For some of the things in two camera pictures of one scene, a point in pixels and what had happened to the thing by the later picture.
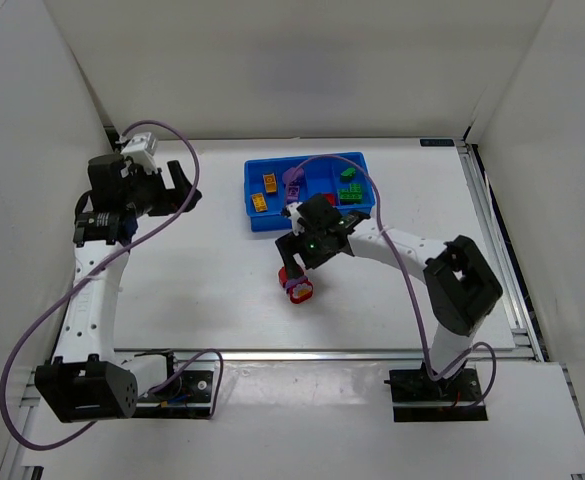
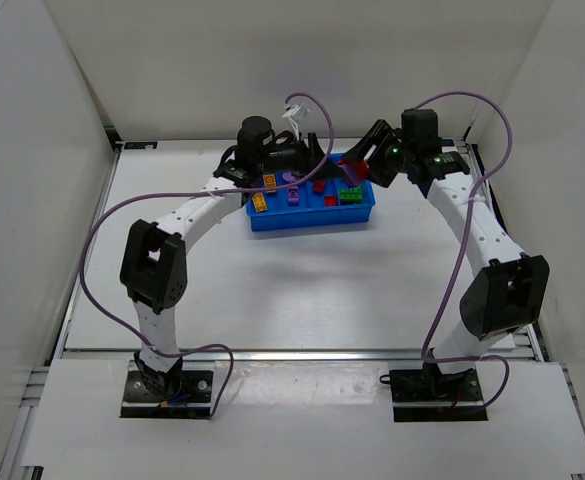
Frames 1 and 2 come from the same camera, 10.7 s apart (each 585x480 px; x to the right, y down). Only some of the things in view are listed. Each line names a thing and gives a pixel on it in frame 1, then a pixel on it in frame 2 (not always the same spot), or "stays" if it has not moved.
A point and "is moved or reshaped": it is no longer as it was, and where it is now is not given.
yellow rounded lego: (270, 183) stays
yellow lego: (259, 202) stays
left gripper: (161, 191) -> (311, 151)
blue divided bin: (273, 183) stays
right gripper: (298, 249) -> (378, 151)
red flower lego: (300, 292) is moved or reshaped
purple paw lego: (293, 192) stays
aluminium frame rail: (327, 354) stays
